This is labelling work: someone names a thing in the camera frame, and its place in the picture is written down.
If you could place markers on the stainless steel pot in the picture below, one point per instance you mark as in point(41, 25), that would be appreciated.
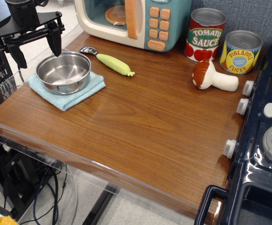
point(66, 74)

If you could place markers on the light blue folded cloth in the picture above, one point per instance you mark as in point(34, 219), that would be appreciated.
point(64, 102)

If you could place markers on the white stove knob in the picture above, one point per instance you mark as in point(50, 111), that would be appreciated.
point(229, 148)
point(242, 106)
point(248, 88)

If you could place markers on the plush brown white mushroom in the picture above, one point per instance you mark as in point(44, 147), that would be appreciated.
point(205, 75)

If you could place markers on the dark blue toy stove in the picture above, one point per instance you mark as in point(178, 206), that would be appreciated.
point(247, 200)

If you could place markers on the pineapple slices can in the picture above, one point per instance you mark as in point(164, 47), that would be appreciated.
point(240, 51)

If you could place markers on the toy teal cream microwave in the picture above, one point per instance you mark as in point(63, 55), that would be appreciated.
point(154, 25)

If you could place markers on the tomato sauce can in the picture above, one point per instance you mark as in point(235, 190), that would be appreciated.
point(204, 34)

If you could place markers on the clear acrylic table guard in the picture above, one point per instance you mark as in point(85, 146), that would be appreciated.
point(34, 127)

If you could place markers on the green handled metal spoon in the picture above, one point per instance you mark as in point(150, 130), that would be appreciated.
point(111, 62)

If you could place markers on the white stove knob lower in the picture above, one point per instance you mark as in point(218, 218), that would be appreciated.
point(229, 148)

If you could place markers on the white stove knob middle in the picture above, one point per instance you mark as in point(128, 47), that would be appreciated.
point(242, 106)

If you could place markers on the black table leg frame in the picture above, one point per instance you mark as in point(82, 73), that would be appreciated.
point(21, 177)

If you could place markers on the white stove knob upper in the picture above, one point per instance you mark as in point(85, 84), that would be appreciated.
point(248, 88)

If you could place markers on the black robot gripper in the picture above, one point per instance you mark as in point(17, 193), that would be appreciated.
point(26, 25)

